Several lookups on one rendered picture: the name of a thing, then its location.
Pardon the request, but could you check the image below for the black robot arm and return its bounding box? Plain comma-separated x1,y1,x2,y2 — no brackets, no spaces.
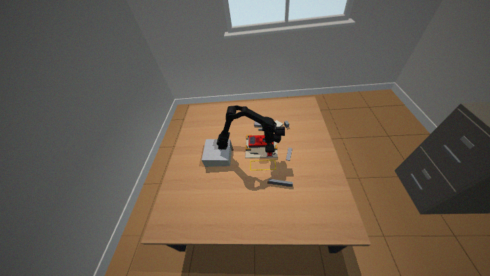
217,106,285,150

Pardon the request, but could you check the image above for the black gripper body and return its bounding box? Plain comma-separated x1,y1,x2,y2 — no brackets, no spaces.
265,136,275,153

